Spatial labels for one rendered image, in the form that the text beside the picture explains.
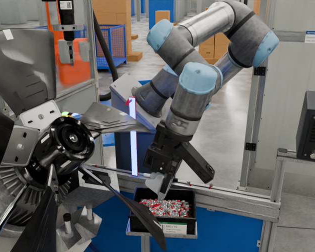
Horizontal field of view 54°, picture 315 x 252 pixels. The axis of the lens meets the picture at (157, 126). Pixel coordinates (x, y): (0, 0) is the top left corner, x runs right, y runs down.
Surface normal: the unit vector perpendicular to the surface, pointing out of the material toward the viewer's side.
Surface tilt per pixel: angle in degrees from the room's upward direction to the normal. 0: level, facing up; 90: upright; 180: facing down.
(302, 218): 0
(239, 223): 90
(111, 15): 90
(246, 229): 90
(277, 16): 90
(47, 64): 44
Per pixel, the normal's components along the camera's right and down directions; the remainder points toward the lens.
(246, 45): -0.57, 0.50
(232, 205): -0.33, 0.35
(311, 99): -0.09, -0.81
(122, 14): -0.11, 0.37
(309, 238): 0.00, -0.93
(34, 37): 0.36, -0.47
